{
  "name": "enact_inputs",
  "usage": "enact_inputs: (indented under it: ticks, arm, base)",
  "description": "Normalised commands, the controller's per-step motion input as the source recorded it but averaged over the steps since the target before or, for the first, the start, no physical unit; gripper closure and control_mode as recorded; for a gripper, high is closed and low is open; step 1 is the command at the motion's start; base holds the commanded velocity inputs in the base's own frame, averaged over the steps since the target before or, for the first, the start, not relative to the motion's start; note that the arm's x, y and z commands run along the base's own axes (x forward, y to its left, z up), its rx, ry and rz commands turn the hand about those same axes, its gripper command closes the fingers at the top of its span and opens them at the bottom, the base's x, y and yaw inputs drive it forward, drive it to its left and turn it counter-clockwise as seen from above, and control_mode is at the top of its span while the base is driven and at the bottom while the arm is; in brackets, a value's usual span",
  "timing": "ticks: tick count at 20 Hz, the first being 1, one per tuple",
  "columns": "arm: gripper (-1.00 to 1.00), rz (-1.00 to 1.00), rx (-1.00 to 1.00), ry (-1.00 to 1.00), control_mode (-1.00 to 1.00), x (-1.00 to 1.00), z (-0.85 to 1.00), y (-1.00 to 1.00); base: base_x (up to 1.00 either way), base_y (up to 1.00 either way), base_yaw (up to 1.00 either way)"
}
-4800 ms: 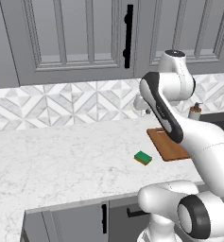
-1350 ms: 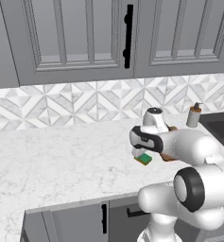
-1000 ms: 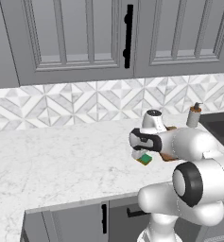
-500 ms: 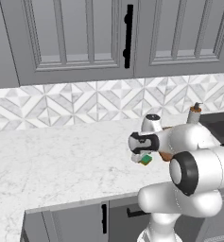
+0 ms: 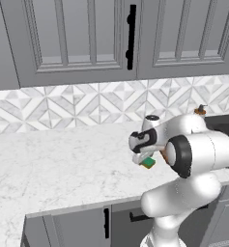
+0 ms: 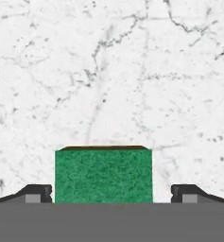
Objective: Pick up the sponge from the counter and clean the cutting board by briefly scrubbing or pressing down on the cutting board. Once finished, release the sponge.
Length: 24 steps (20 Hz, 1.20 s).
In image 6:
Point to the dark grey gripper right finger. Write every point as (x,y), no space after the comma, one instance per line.
(186,191)

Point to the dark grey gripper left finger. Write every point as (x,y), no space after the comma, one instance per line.
(36,191)

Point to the green sponge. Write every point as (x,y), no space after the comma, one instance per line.
(103,176)

